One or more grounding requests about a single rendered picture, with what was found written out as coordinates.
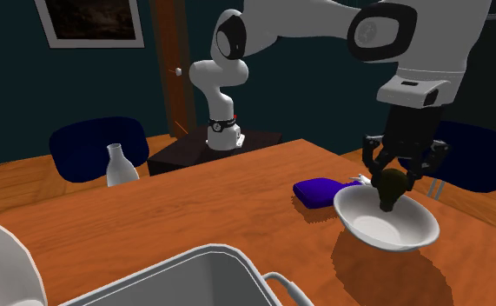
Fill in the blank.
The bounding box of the white bowl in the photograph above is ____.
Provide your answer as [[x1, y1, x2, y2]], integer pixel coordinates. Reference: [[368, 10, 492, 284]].
[[333, 183, 441, 254]]

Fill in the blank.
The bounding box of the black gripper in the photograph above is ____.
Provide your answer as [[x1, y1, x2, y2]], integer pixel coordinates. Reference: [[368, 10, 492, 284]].
[[360, 104, 451, 193]]

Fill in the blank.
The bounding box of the small white object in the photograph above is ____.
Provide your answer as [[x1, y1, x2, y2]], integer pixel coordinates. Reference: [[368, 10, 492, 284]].
[[348, 172, 374, 188]]

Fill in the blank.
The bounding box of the brown wooden door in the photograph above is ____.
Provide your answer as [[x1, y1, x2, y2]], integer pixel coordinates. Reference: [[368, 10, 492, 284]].
[[149, 0, 198, 139]]

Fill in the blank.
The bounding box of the purple flat box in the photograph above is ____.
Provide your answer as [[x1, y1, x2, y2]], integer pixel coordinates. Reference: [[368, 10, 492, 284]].
[[292, 177, 364, 210]]

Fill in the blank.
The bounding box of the dark robot stand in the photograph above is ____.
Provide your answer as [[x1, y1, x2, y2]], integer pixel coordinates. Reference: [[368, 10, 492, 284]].
[[146, 128, 283, 177]]

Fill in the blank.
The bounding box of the grey tub with handle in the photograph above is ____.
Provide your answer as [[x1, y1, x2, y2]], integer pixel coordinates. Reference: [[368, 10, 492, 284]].
[[57, 243, 316, 306]]

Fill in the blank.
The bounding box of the dark blue chair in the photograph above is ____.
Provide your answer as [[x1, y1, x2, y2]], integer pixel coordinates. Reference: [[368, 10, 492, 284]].
[[397, 120, 496, 201], [48, 116, 150, 184]]

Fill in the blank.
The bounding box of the large white round object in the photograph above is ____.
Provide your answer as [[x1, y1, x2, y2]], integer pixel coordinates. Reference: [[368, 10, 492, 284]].
[[0, 214, 49, 306]]

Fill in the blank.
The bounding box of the white-framed dark wall picture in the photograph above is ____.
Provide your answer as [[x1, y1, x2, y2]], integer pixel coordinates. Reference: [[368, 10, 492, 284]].
[[33, 0, 146, 50]]

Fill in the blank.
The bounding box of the dark olive pear-shaped object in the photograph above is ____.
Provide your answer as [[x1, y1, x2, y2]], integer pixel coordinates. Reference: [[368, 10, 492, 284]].
[[376, 168, 409, 212]]

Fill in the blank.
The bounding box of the white vase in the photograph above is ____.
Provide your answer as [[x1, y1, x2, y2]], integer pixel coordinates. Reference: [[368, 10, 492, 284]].
[[105, 143, 141, 188]]

